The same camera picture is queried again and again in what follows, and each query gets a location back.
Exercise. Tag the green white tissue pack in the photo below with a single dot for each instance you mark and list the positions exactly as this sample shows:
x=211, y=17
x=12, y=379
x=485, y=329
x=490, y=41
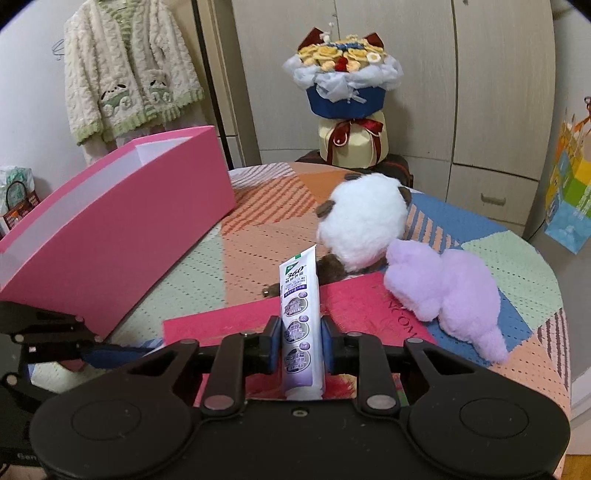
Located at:
x=16, y=177

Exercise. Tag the colourful paper gift bag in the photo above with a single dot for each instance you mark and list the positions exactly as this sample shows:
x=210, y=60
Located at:
x=572, y=184

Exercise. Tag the white purple toothpaste tube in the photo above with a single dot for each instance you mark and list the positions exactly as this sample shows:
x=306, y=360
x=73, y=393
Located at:
x=300, y=295

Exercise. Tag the beige wardrobe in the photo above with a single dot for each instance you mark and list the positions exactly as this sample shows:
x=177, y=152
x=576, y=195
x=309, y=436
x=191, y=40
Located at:
x=438, y=69

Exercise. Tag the purple plush toy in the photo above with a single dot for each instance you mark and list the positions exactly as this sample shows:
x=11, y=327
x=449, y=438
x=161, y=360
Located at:
x=461, y=286

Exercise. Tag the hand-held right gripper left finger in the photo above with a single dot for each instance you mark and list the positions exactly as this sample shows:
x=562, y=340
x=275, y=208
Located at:
x=275, y=342

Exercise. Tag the knitted flower bouquet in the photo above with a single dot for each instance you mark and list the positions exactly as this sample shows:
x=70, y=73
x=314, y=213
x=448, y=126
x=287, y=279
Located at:
x=346, y=99

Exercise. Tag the cream green knit cardigan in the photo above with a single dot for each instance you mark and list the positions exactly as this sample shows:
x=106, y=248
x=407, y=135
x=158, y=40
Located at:
x=115, y=69

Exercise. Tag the white hanging garment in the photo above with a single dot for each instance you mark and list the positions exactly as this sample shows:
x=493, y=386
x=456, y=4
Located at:
x=99, y=150

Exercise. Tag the small basket with green item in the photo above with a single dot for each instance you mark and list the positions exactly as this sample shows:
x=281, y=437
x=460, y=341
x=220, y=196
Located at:
x=18, y=214

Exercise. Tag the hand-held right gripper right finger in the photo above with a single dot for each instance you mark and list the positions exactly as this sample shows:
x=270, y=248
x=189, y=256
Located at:
x=328, y=347

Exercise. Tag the white plush toy brown ears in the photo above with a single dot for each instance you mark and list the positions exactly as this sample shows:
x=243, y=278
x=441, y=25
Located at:
x=364, y=217

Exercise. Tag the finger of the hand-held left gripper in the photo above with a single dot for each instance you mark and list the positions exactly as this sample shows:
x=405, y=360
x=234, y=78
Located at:
x=27, y=392
x=120, y=357

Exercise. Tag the patchwork blanket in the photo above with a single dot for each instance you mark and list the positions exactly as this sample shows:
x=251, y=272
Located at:
x=258, y=230

